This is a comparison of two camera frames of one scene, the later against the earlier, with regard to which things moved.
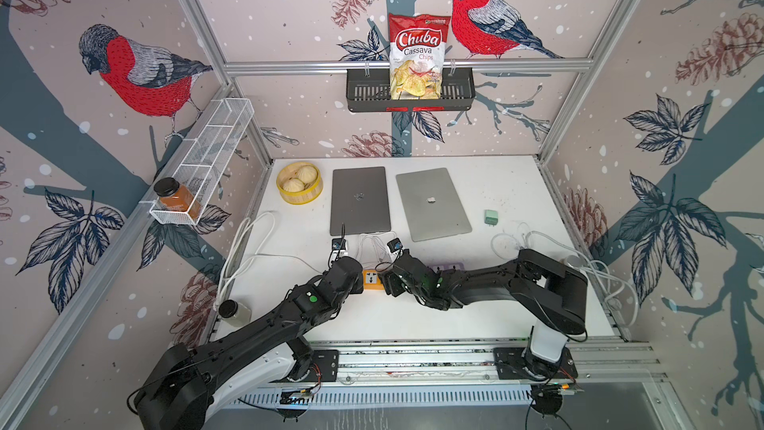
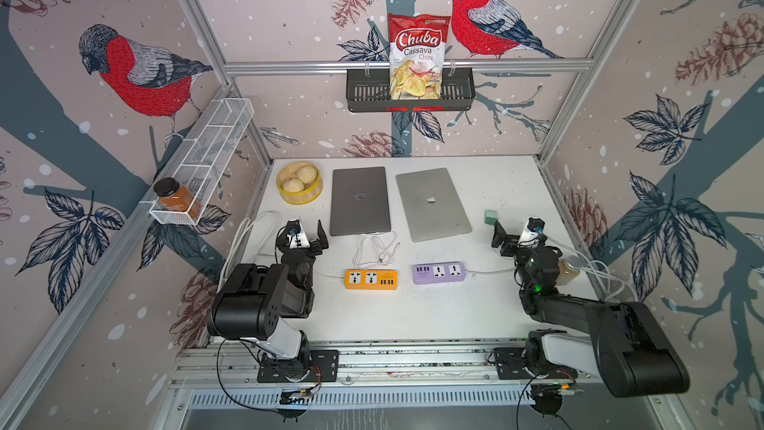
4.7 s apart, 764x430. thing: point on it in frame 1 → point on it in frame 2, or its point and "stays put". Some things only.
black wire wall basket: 369,91 stays put
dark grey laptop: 359,200 stays put
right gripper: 390,285 → 499,236
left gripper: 359,283 → 316,247
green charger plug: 490,217 stays put
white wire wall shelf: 183,193 stays put
